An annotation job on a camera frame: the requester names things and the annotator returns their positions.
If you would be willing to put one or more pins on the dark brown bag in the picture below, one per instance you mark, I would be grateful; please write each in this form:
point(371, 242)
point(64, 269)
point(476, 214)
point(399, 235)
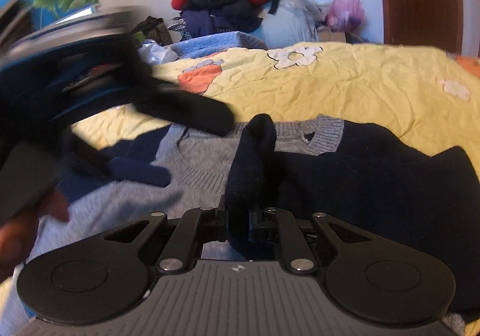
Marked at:
point(154, 29)

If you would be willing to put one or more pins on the person's left hand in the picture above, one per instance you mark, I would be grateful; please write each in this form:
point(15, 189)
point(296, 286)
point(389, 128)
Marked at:
point(19, 234)

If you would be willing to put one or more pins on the yellow floral bed quilt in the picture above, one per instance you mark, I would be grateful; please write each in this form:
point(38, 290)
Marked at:
point(417, 95)

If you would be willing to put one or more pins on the purple plastic bag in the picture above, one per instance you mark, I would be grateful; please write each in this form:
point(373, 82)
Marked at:
point(345, 15)

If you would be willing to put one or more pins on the navy clothes in pile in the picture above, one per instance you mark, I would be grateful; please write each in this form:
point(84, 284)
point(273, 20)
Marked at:
point(207, 17)

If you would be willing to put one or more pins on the pale blue bundle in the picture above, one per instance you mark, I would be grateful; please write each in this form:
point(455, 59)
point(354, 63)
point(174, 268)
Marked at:
point(292, 23)

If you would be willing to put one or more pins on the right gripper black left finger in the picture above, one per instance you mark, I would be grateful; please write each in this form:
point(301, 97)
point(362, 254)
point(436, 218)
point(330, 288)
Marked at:
point(213, 226)

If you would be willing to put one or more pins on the white crumpled plastic bag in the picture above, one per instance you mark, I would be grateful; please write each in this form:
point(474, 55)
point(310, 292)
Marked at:
point(153, 54)

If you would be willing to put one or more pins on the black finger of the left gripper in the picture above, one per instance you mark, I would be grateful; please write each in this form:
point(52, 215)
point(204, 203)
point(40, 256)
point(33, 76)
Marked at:
point(123, 169)
point(167, 101)

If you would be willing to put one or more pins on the grey navy knit sweater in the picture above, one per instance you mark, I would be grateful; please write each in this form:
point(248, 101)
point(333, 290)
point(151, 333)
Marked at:
point(389, 234)

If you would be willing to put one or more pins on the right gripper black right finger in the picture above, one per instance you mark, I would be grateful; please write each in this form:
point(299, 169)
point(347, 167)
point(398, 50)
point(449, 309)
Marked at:
point(263, 234)

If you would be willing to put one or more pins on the light blue towel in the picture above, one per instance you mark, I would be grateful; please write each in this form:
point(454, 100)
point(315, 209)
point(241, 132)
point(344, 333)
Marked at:
point(210, 44)

